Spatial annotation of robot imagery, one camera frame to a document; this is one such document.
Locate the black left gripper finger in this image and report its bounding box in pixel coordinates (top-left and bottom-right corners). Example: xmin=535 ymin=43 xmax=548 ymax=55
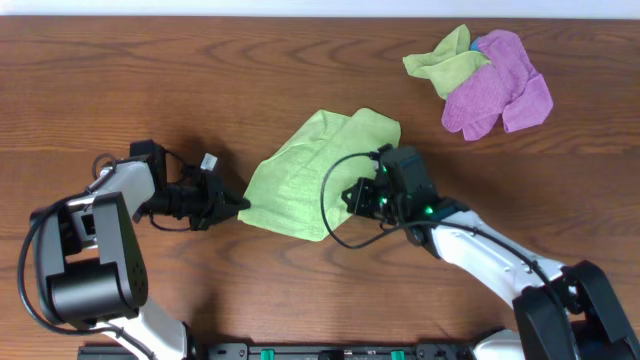
xmin=203 ymin=171 xmax=245 ymax=203
xmin=207 ymin=199 xmax=250 ymax=227

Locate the light green microfiber cloth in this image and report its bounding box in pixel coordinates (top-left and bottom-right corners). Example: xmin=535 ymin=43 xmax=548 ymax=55
xmin=238 ymin=108 xmax=401 ymax=242

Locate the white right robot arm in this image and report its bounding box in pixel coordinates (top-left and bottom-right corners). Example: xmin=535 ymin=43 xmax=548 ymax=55
xmin=341 ymin=178 xmax=639 ymax=359

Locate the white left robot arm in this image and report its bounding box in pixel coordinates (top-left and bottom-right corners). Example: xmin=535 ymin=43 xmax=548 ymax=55
xmin=23 ymin=155 xmax=250 ymax=359

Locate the olive green crumpled cloth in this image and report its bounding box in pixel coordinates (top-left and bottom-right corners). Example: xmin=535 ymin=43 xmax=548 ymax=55
xmin=402 ymin=25 xmax=490 ymax=100

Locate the purple crumpled cloth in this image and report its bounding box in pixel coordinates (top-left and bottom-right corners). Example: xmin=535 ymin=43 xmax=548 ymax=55
xmin=441 ymin=30 xmax=554 ymax=141

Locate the blue cloth under pile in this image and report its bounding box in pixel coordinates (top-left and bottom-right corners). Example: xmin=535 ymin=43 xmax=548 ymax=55
xmin=470 ymin=38 xmax=480 ymax=51

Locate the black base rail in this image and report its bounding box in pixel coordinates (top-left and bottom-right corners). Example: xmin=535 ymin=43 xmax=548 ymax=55
xmin=77 ymin=341 xmax=481 ymax=360

